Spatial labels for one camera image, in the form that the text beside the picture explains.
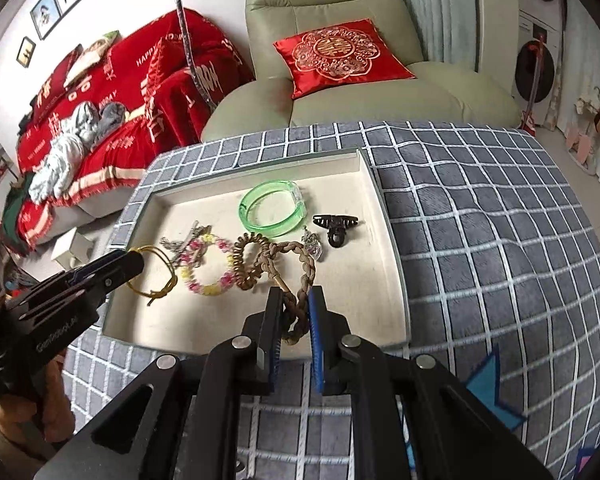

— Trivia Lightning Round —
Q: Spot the metal hair clip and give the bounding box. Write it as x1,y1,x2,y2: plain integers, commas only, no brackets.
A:
160,221,213,266

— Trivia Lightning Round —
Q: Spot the blue star patch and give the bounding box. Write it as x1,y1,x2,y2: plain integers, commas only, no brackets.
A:
465,344,528,433

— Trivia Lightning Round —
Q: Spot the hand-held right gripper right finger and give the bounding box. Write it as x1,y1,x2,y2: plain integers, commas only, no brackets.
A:
307,285,553,480

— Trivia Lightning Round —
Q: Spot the yellow cord bracelet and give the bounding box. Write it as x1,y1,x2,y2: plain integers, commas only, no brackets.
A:
125,245,179,308

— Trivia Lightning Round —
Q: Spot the green garment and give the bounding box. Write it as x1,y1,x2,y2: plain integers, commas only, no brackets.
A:
0,185,31,241

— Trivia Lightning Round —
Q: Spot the pink patch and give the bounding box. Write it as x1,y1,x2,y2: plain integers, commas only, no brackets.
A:
575,447,598,476

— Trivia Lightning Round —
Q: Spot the pale green armchair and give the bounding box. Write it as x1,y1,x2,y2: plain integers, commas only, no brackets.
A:
200,0,523,143

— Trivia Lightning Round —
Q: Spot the red printed blanket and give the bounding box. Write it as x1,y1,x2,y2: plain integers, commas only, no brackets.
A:
15,8,256,256

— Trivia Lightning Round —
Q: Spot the white sheer curtain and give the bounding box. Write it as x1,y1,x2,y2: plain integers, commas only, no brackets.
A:
562,0,600,196

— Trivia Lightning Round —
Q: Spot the red embroidered cushion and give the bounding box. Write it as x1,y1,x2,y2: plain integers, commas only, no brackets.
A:
272,18,417,100

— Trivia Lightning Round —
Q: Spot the small black picture frame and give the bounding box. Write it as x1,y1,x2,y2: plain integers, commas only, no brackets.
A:
17,36,36,67

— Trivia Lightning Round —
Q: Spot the medium black picture frame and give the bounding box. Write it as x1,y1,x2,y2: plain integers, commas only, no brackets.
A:
31,0,61,41

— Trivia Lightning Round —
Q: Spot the grey sofa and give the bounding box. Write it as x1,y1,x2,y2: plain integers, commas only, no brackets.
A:
32,175,146,248

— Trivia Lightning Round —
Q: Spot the pink yellow beaded bracelet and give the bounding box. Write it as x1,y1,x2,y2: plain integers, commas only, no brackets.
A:
177,232,237,297

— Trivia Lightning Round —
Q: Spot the cream jewelry tray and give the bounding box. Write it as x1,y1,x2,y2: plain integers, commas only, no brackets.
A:
102,148,411,356

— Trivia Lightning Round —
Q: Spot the pink rocking horse toy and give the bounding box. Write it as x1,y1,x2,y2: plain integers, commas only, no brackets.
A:
565,87,600,176

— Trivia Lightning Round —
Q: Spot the gooseneck phone holder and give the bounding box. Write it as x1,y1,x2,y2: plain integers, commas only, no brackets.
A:
172,0,218,111

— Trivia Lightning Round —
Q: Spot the white box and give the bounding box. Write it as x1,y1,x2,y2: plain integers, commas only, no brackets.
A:
50,227,96,271

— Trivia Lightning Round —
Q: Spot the light blue clothing pile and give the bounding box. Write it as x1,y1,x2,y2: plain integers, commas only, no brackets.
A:
28,102,106,203

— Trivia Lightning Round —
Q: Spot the tan braided bracelet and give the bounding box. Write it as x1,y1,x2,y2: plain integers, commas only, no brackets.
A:
257,240,317,346

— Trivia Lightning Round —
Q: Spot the green translucent bangle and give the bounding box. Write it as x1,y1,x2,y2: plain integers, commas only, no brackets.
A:
238,180,307,238

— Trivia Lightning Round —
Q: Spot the grey garment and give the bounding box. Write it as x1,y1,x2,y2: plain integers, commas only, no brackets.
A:
87,102,126,148

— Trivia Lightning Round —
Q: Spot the white green printed pillow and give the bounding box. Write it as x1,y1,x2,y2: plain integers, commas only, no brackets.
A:
62,30,121,88

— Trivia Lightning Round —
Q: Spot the white washing machine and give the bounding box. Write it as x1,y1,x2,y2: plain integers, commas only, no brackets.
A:
510,10,563,128

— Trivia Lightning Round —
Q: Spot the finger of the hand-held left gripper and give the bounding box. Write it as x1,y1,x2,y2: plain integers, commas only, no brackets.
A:
7,251,128,306
17,252,145,321

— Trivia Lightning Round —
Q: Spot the red mop pole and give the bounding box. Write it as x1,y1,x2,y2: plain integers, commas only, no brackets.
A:
517,35,548,136

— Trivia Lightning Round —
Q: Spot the black hair claw clip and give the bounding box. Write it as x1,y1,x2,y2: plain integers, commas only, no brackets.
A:
312,213,359,249

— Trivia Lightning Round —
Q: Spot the silver crystal brooch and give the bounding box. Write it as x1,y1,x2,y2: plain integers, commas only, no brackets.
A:
301,227,326,262

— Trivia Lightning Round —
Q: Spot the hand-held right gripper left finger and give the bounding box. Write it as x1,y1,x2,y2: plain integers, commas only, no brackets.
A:
62,286,287,480

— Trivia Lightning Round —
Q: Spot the pale green curtain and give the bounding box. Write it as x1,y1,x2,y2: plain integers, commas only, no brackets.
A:
380,0,478,73

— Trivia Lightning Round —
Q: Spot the brown spiral hair tie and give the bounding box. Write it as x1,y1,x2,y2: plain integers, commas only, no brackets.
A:
231,232,273,291

